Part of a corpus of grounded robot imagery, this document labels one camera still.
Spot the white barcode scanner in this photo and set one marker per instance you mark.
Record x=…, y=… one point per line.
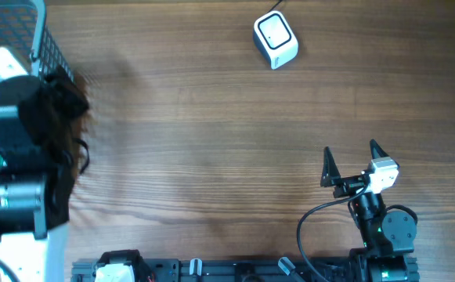
x=275, y=39

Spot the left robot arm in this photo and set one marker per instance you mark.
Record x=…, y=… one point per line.
x=33, y=229

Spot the grey plastic mesh basket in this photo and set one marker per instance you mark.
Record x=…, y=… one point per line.
x=19, y=35

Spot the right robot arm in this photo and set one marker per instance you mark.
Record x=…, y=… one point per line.
x=388, y=232

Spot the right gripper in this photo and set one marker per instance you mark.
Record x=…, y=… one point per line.
x=331, y=175

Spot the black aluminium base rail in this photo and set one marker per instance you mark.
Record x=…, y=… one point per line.
x=129, y=265

